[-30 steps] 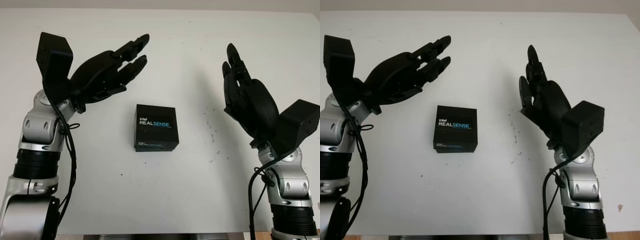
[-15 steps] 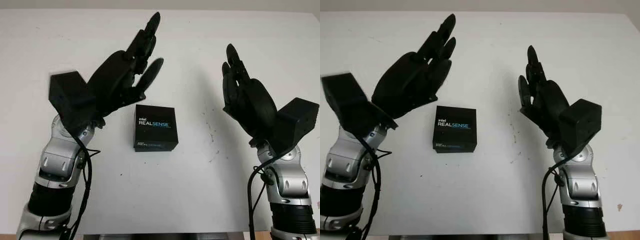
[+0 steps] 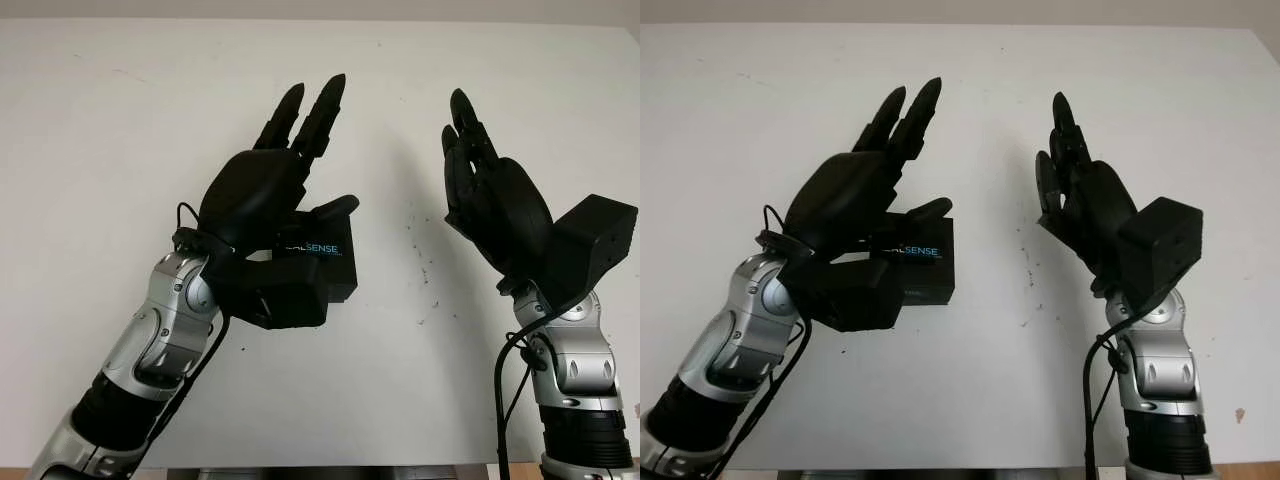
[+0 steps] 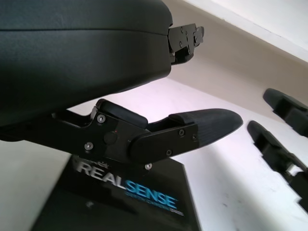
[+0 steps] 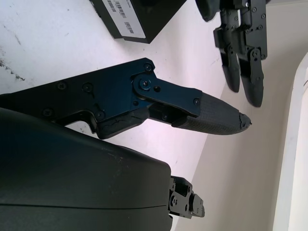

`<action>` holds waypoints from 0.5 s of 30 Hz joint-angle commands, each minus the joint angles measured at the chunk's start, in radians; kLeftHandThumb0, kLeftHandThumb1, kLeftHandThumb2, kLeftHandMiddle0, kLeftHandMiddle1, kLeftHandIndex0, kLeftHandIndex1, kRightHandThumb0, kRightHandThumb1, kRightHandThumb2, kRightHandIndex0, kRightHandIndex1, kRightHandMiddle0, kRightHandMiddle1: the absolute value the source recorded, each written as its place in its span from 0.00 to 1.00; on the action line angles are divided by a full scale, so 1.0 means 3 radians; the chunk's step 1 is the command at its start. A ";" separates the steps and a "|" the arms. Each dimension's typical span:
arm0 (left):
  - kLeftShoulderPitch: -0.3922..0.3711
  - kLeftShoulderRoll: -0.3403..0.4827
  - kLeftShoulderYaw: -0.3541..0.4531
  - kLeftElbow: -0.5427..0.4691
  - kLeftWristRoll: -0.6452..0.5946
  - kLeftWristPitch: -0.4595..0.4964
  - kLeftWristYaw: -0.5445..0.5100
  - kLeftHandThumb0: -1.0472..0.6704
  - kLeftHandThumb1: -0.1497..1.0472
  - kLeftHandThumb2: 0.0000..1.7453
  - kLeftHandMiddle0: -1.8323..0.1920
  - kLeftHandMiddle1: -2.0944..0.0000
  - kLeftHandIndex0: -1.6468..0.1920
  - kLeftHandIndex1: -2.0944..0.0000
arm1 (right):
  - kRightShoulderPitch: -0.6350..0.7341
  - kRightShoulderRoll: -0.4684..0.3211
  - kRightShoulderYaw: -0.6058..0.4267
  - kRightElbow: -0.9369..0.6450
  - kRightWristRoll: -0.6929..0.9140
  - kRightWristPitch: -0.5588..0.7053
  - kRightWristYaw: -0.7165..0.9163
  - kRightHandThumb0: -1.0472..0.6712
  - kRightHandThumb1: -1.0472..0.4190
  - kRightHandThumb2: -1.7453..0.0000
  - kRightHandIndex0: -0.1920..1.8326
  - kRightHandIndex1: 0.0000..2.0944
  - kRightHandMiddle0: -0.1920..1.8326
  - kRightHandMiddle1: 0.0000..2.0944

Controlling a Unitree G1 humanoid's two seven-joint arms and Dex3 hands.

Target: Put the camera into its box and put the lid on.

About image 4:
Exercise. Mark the black RealSense box lid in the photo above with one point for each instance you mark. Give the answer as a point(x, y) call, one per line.
point(115, 197)

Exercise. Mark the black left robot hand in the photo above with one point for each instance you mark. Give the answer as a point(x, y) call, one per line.
point(84, 53)

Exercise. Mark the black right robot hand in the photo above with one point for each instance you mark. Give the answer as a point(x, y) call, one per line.
point(284, 134)

